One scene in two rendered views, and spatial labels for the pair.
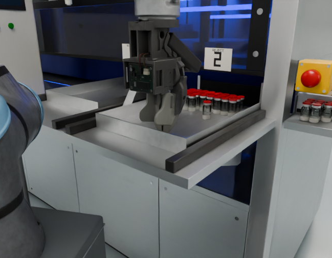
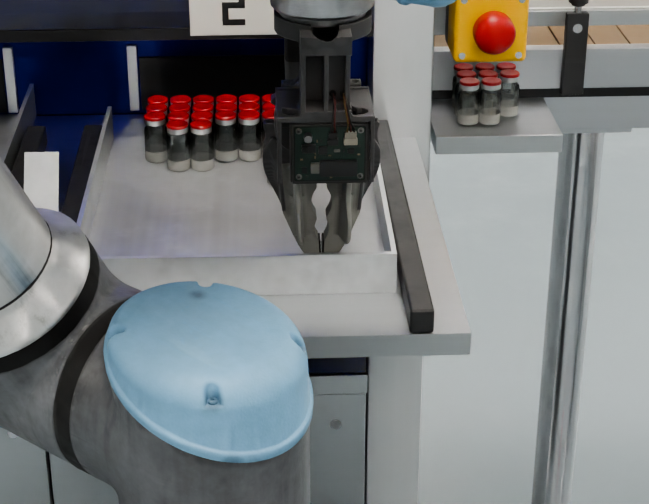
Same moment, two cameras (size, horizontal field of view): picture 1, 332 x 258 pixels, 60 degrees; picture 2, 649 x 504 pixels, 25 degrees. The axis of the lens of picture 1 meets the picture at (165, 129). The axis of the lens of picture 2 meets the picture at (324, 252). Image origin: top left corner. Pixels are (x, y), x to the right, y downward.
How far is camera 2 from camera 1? 0.80 m
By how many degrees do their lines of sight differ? 39
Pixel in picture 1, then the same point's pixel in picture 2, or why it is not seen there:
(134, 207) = not seen: outside the picture
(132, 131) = (221, 276)
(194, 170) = (454, 314)
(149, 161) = (352, 329)
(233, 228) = (328, 455)
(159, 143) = (316, 284)
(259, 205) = (395, 363)
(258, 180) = not seen: hidden behind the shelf
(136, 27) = (326, 49)
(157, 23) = (357, 31)
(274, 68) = (398, 15)
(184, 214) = not seen: hidden behind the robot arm
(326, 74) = (519, 17)
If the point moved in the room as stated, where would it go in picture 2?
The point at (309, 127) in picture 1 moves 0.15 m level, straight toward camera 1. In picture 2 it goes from (494, 139) to (549, 198)
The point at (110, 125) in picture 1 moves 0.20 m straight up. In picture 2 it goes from (133, 279) to (117, 36)
